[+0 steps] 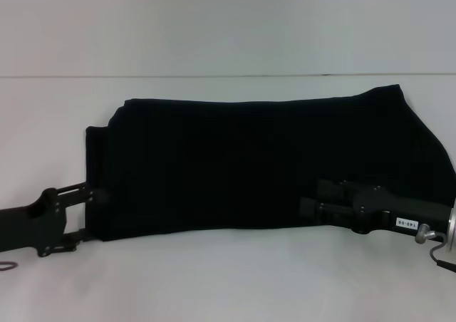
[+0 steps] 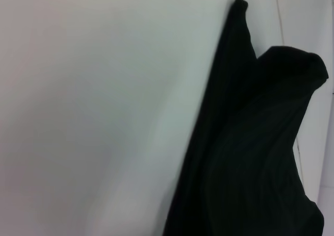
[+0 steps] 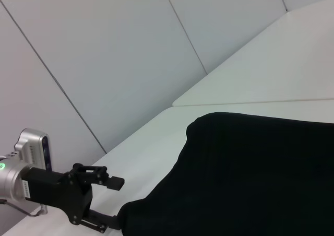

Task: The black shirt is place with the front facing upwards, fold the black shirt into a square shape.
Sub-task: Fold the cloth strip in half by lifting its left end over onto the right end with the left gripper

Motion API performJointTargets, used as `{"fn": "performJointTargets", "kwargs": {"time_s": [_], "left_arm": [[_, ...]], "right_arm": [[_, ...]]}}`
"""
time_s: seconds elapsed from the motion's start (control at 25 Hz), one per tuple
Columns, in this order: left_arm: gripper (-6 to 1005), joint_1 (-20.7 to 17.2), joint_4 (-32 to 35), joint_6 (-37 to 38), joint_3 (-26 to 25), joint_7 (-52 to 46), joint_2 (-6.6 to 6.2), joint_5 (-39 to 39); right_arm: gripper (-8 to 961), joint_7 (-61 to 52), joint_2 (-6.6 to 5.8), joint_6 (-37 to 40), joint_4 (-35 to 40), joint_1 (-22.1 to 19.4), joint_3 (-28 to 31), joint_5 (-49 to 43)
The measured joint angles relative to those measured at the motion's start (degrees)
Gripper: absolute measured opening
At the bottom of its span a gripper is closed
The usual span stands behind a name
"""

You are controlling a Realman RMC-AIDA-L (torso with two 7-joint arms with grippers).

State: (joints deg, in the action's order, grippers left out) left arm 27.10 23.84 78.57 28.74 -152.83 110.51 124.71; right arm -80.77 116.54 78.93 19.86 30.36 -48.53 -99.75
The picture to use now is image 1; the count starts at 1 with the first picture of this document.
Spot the right arm connector cable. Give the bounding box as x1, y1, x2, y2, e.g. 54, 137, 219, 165
428, 241, 456, 270

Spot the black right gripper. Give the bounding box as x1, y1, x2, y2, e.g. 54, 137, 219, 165
299, 177, 454, 237

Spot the black shirt with FREE print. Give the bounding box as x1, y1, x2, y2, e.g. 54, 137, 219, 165
84, 83, 456, 244

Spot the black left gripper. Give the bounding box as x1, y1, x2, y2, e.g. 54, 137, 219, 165
0, 180, 110, 258

